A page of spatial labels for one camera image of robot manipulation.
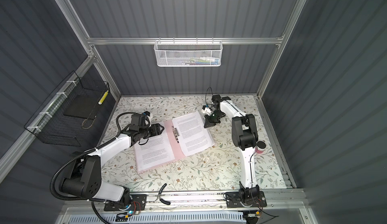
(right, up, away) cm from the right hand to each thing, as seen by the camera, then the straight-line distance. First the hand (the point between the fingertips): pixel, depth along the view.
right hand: (207, 127), depth 98 cm
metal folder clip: (-21, -4, 0) cm, 21 cm away
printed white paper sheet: (-31, -13, -8) cm, 34 cm away
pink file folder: (-18, -14, -7) cm, 24 cm away
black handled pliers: (-26, -31, -21) cm, 45 cm away
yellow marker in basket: (-58, +18, -17) cm, 63 cm away
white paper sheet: (-10, -5, -1) cm, 11 cm away
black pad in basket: (-65, +13, -22) cm, 70 cm away
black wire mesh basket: (-70, +9, -26) cm, 75 cm away
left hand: (-29, 0, -7) cm, 30 cm away
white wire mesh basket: (-14, +59, +26) cm, 66 cm away
